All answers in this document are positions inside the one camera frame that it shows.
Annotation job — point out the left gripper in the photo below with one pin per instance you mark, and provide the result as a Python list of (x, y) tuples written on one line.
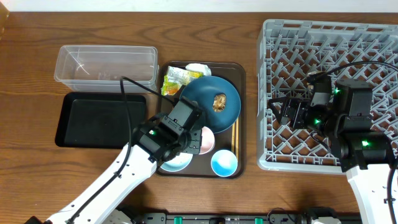
[(196, 147)]

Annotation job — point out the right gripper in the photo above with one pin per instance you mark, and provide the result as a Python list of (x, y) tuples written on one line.
[(301, 104)]

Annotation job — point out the pink cup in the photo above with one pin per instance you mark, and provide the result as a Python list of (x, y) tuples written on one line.
[(207, 140)]

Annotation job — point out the light blue large bowl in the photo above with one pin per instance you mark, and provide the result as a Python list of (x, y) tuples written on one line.
[(178, 163)]

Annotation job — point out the dark blue plate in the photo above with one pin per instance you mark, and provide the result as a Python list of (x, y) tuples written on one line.
[(204, 90)]

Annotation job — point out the brown food scrap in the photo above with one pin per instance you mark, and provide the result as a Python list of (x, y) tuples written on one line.
[(219, 103)]

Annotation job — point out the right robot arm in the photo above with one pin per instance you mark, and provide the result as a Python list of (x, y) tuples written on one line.
[(341, 112)]

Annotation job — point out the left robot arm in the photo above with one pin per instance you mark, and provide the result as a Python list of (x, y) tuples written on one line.
[(152, 144)]

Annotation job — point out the grey dishwasher rack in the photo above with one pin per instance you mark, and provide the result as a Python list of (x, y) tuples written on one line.
[(287, 51)]

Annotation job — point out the black waste tray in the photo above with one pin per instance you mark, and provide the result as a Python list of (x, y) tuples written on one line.
[(98, 120)]

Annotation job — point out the wooden chopstick left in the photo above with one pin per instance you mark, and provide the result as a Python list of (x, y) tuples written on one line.
[(233, 138)]

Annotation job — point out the wooden chopstick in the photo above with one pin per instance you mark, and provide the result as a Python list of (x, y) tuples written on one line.
[(236, 146), (233, 138)]

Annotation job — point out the wooden chopstick right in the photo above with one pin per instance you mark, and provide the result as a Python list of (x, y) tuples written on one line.
[(236, 146)]

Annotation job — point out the brown serving tray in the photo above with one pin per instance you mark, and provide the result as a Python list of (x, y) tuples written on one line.
[(200, 165)]

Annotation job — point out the green yellow snack wrapper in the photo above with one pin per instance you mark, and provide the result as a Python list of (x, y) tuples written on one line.
[(175, 78)]

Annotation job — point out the white crumpled tissue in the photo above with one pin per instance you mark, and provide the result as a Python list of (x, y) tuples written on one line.
[(199, 67)]

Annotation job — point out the clear plastic bin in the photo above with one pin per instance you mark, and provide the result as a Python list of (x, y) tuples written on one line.
[(98, 68)]

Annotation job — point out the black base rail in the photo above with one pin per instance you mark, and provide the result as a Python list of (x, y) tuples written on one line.
[(163, 218)]

